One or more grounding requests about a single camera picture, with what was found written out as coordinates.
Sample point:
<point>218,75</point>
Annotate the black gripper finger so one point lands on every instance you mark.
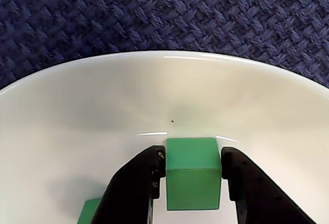
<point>128,190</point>
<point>257,201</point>

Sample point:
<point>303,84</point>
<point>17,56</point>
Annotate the green cube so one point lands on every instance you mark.
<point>192,188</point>
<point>88,212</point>

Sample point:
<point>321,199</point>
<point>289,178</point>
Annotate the white round plate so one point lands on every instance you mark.
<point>77,131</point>

